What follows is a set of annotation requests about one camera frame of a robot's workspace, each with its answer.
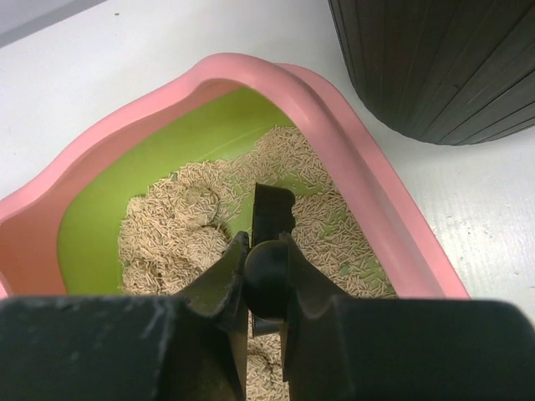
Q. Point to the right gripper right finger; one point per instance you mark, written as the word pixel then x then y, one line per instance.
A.
pixel 340 347

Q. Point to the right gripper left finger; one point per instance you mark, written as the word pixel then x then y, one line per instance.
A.
pixel 188 346

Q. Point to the black litter scoop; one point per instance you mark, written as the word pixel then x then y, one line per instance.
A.
pixel 266 267

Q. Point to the black trash bin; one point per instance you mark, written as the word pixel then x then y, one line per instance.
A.
pixel 441 72

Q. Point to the pink green litter box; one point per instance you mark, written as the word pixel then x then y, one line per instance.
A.
pixel 411 255

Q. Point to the litter clump in box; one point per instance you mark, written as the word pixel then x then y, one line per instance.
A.
pixel 197 206

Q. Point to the beige cat litter pellets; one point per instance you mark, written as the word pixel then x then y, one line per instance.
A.
pixel 161 255

